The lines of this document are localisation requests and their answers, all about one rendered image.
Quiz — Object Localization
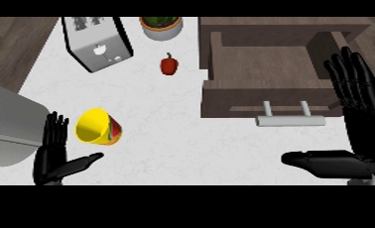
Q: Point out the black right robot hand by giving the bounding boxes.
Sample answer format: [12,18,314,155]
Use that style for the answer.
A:
[281,46,375,180]

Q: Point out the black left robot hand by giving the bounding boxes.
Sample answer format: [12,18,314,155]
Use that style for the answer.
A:
[33,110,105,186]

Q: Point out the yellow cup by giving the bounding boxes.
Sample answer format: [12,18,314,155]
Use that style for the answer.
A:
[74,107,125,147]

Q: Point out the brown wooden drawer front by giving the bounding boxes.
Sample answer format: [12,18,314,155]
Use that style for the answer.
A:
[200,78,346,119]

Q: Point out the brown wooden drawer box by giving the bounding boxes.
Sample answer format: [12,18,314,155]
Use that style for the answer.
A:
[209,31,345,89]

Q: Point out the brown wooden cabinet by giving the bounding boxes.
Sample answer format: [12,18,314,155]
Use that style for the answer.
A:
[198,16,375,81]

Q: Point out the red bell pepper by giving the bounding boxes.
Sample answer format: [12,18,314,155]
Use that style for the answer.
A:
[160,52,181,76]

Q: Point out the white pot with green plant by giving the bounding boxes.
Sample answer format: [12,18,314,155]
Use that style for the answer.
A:
[138,16,185,42]

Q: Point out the pale grey drawer handle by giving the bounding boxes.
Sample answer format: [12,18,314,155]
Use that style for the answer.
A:
[256,100,328,128]

